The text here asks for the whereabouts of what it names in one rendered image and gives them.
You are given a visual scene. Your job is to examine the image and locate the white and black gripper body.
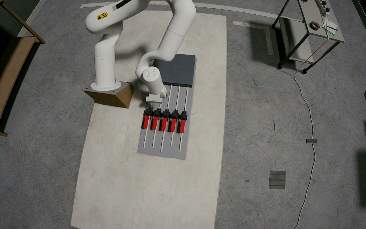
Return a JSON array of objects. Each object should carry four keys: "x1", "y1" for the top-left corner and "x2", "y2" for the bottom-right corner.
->
[{"x1": 160, "y1": 87, "x2": 167, "y2": 99}]

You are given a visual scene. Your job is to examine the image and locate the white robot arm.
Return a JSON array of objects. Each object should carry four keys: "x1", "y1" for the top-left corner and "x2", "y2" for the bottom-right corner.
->
[{"x1": 85, "y1": 0, "x2": 196, "y2": 104}]

